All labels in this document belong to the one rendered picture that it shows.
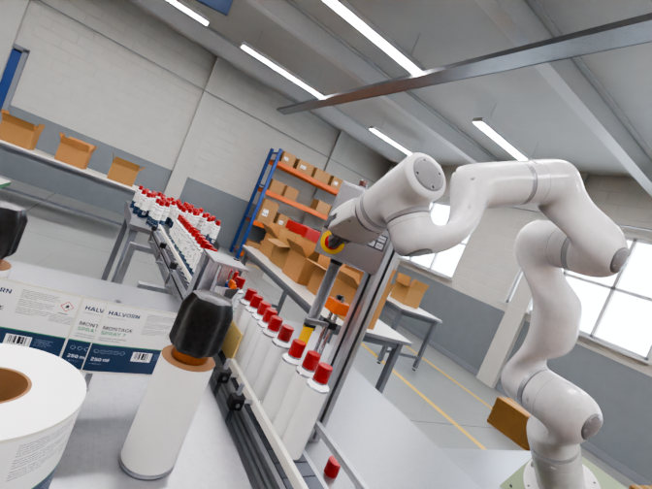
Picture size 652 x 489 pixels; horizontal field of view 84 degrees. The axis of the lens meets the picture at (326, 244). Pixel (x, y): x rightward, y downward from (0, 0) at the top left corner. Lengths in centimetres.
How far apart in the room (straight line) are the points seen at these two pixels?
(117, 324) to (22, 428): 32
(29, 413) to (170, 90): 798
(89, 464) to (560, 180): 94
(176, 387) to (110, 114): 780
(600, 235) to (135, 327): 93
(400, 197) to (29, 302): 66
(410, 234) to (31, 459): 56
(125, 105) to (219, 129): 177
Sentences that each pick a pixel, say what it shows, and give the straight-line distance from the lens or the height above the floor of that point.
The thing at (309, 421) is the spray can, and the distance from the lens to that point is 83.
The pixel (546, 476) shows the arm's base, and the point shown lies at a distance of 130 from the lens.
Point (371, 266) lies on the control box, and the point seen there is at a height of 131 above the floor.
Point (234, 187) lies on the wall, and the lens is 855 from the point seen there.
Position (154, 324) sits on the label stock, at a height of 103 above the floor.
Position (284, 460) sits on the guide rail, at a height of 91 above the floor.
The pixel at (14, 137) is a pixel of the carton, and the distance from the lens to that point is 627.
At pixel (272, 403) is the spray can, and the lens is 90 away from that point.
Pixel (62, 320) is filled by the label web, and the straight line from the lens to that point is 83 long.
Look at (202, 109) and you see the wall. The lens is 832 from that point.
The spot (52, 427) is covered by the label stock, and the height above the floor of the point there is 102.
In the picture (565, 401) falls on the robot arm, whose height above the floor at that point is 120.
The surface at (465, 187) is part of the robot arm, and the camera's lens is 71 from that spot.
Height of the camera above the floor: 135
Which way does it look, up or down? 3 degrees down
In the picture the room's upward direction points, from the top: 23 degrees clockwise
